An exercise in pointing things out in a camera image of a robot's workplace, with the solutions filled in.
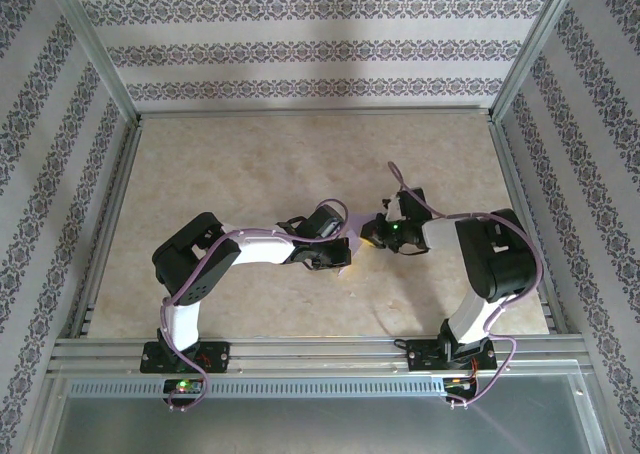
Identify lilac paper sheet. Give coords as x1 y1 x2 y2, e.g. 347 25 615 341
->
335 211 374 280

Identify grey metal sheet tray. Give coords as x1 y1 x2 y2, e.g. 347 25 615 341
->
29 371 619 454

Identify controller board with orange light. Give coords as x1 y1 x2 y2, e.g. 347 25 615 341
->
443 376 480 393

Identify controller board with green light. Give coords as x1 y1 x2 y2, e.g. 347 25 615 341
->
163 377 205 396

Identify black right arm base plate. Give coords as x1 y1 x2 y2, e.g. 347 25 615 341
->
407 337 497 373

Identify aluminium right table rail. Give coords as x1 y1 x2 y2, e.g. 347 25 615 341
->
487 116 571 336

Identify aluminium table rail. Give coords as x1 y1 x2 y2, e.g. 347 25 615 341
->
487 116 571 336
69 116 146 340
134 104 496 121

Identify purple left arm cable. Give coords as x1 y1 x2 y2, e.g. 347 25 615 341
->
160 199 350 413

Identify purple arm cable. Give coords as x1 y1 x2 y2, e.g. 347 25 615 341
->
388 161 546 409
160 199 350 413

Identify grey slotted cable duct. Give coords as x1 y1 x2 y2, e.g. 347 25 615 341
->
67 377 446 400

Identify aluminium back table rail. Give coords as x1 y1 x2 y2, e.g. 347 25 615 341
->
134 104 496 121

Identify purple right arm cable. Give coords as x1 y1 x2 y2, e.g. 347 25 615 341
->
388 161 546 409

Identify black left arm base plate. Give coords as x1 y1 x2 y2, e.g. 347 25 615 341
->
140 341 231 374

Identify aluminium left table rail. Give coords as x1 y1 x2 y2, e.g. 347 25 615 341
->
69 116 146 340

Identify aluminium right corner post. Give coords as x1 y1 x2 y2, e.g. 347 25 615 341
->
489 0 591 123

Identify aluminium corner post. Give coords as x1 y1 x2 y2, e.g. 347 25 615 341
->
42 0 141 123
489 0 591 123

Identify aluminium left corner post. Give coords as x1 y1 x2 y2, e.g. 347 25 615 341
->
42 0 141 123

